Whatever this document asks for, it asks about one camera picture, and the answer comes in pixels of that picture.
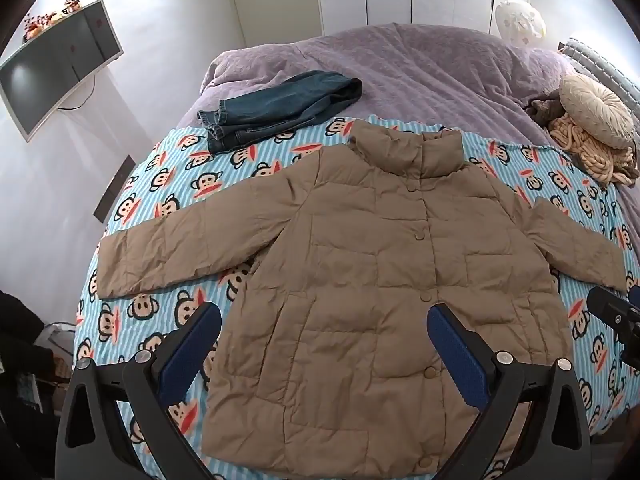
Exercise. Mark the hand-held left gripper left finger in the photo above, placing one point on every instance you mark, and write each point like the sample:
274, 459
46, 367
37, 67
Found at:
192, 350

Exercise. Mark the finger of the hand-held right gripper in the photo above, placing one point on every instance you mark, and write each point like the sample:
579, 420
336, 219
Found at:
607, 307

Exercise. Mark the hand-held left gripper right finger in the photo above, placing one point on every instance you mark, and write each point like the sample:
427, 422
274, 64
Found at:
460, 360

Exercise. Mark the tan puffer jacket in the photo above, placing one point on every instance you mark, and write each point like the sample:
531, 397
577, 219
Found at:
360, 270

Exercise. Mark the cream chunky knit throw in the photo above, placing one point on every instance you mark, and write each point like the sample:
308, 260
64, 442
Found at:
585, 155

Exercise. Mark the dark bag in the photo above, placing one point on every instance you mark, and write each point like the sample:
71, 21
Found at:
22, 390

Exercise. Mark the monkey print striped blanket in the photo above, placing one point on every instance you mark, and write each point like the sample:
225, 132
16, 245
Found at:
165, 170

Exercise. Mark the round cream pleated cushion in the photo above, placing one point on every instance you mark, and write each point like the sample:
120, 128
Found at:
595, 110

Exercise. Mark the brown cloth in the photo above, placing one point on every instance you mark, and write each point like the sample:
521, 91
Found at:
542, 107

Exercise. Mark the blue denim jeans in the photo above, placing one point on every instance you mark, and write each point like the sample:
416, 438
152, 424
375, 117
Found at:
285, 105

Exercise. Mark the purple bed blanket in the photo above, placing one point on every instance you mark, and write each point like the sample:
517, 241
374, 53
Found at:
425, 75

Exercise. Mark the white patterned pillow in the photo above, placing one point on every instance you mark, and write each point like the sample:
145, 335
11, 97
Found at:
520, 22

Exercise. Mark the white framed monitor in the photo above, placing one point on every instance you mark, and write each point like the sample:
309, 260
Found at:
55, 70

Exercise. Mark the white door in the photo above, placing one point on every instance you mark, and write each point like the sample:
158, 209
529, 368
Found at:
275, 0

